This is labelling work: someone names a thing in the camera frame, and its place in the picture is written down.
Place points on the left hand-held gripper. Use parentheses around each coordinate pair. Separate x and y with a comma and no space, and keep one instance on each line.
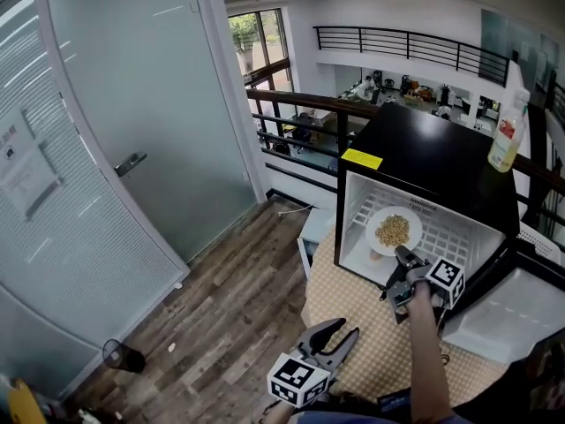
(298,380)

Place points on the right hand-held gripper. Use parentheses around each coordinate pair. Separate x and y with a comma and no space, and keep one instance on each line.
(446,278)

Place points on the white plate of beans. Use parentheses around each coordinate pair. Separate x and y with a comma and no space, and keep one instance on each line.
(393,230)

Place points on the black mini fridge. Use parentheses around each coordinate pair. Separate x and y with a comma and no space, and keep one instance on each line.
(424,148)

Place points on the person's right forearm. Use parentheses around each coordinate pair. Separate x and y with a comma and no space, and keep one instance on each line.
(426,351)

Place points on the person's left forearm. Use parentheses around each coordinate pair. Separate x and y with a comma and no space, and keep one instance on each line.
(276,411)

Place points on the yellow checked tablecloth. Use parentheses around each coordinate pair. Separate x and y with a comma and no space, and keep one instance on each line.
(362,294)

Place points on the person's blue shirt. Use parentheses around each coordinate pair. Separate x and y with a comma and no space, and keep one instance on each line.
(353,417)

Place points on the black flat device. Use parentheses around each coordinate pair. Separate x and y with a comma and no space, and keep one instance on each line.
(395,401)

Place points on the white low cabinet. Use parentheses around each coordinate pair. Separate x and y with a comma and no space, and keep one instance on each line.
(315,232)

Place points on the white perforated chair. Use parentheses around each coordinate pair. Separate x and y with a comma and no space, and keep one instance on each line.
(538,241)

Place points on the clear bottle of yellow oil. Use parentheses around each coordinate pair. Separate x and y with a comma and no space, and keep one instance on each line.
(507,135)

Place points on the wooden topped black railing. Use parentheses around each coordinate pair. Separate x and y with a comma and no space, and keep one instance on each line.
(318,102)

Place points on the black balcony railing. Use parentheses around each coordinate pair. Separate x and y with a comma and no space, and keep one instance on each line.
(410,44)

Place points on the black mesh waste bin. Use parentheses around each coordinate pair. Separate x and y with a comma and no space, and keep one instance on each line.
(121,357)

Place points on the dark framed window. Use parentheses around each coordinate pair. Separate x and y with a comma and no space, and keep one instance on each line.
(260,42)

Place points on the frosted glass door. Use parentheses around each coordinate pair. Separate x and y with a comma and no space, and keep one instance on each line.
(154,104)

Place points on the yellow plastic object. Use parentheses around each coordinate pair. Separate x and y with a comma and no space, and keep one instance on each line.
(24,402)

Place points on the paper notice on glass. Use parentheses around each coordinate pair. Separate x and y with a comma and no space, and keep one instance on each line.
(26,166)

